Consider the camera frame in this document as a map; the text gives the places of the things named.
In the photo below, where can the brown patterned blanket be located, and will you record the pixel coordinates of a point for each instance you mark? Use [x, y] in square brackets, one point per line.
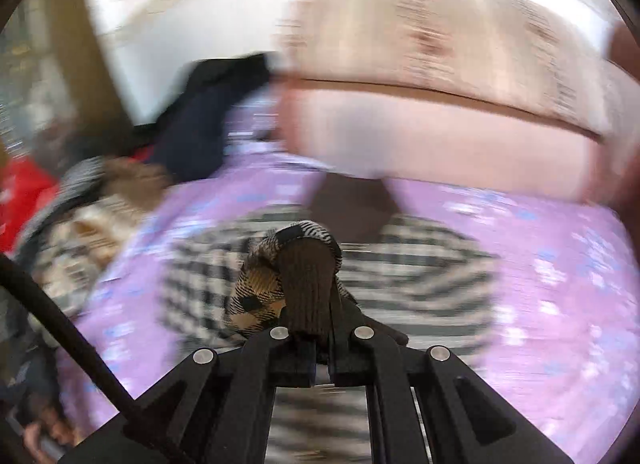
[85, 239]

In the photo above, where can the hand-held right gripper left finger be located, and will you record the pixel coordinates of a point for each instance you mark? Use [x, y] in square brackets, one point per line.
[300, 366]

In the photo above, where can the grey striped knit cloth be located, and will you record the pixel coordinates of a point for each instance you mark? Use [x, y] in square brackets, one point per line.
[70, 189]

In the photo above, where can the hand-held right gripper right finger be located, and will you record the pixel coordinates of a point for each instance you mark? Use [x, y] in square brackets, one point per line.
[345, 364]

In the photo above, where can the brown cloth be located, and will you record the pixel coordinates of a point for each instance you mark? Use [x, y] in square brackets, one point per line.
[137, 179]

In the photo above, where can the purple floral bedsheet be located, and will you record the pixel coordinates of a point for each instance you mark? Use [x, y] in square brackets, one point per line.
[540, 254]

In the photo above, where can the checkered jacket with brown cuffs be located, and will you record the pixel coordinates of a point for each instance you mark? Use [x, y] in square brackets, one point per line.
[425, 264]

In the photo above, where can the wooden door frame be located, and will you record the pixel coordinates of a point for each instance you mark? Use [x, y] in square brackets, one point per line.
[80, 19]

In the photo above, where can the striped beige pillow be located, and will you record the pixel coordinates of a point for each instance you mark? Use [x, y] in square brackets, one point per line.
[450, 39]

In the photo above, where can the red cloth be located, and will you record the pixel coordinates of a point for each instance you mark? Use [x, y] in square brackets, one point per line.
[22, 194]

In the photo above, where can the dark navy clothes pile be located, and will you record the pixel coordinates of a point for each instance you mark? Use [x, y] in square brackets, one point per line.
[200, 129]

